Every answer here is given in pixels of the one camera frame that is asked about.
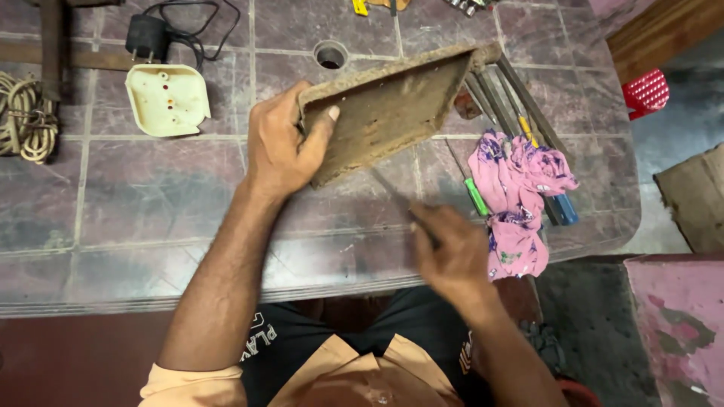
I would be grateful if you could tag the red round object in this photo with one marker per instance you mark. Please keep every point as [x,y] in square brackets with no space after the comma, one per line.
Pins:
[577,394]

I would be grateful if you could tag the person's right fingers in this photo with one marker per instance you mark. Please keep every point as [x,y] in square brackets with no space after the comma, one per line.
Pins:
[424,226]

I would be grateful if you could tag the pink painted block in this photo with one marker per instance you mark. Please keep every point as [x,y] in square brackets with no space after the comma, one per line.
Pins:
[679,333]

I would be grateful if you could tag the person's right hand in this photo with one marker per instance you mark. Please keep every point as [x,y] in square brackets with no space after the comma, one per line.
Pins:
[458,254]

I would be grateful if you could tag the brown wooden strip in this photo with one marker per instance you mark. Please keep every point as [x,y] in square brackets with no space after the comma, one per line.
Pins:
[96,56]

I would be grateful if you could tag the red perforated plastic basket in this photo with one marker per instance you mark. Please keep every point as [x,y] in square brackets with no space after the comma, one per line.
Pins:
[646,93]

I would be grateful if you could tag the person's black printed garment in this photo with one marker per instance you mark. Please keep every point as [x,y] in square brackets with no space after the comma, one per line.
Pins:
[418,322]

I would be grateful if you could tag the yellow plastic tool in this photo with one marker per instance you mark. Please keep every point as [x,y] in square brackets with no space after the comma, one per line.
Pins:
[360,7]

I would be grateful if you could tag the brown cardboard box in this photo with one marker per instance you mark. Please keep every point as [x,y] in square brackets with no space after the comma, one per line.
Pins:
[695,198]

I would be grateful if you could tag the brown wooden piece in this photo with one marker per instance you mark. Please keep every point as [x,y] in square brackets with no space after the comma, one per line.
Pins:
[396,4]

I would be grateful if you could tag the dusty brown rectangular tray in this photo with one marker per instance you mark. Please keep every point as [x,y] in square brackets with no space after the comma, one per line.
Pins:
[384,113]

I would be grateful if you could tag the shiny metal parts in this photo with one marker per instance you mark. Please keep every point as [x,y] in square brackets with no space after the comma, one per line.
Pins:
[466,5]

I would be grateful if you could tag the thin grey metal file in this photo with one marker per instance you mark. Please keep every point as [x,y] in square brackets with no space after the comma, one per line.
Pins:
[479,97]

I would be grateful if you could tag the cream plastic switch box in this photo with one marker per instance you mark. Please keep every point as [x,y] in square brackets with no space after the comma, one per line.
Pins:
[168,100]

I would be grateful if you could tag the thin dark metal tool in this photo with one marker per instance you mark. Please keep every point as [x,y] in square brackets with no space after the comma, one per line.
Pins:
[396,195]

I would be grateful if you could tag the small rusty red piece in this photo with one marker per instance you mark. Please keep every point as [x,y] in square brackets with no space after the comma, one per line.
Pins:
[466,104]

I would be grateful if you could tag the person's peach shirt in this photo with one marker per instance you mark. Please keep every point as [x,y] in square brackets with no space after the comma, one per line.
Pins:
[339,378]

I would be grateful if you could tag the brown wooden plank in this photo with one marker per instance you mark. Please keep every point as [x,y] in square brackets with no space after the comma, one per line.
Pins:
[662,34]

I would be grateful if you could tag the long flat metal file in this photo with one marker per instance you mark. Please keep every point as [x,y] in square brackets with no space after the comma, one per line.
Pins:
[531,104]

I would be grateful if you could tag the grey rag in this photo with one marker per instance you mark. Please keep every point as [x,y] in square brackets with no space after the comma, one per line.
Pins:
[543,345]

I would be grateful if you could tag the pink floral cloth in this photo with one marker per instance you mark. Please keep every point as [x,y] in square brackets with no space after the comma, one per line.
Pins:
[512,192]

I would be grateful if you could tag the person's left hand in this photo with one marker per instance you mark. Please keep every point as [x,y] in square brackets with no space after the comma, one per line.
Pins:
[274,147]

